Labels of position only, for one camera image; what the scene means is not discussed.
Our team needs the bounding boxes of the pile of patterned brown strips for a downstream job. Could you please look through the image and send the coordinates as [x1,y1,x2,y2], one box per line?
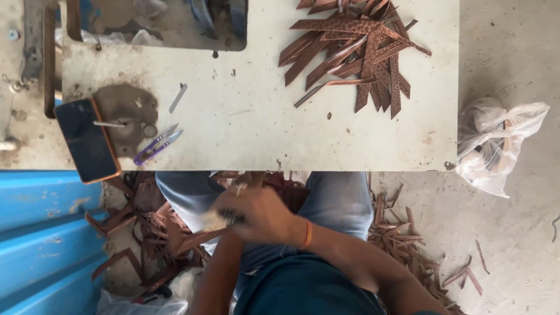
[278,0,433,120]

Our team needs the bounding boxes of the brown leather strip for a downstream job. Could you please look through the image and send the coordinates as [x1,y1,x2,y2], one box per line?
[236,171,268,195]

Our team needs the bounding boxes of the flat grey metal strip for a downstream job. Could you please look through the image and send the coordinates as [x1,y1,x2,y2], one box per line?
[169,83,188,114]

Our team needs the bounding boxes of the orange thread wristband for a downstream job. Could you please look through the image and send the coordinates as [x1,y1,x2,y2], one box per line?
[300,219,314,250]

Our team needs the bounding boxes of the metal hook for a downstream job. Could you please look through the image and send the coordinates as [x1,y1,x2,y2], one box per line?
[1,73,29,94]

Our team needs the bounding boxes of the clear plastic bag with items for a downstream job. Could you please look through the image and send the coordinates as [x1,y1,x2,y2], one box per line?
[456,97,550,198]

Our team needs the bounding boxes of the heap of brown strip offcuts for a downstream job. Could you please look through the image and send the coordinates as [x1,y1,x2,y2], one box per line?
[84,171,307,293]
[367,173,491,315]

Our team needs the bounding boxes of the person's teal shirt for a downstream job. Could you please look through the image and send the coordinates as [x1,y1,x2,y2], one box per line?
[233,253,442,315]

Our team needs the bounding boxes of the purple thread snips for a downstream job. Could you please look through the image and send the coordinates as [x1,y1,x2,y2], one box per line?
[133,124,184,166]

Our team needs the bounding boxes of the rusty metal frame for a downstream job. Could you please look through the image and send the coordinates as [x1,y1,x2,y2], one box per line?
[41,0,84,120]

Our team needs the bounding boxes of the black phone in orange case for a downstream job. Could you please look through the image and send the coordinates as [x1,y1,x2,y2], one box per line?
[54,98,122,184]

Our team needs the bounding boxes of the person's left hand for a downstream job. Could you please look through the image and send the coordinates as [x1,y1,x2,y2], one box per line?
[200,211,237,239]

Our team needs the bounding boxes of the crumpled white plastic bag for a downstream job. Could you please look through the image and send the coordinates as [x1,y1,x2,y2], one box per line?
[95,268,204,315]

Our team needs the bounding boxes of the person's right hand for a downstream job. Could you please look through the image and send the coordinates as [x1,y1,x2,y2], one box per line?
[213,187,305,249]

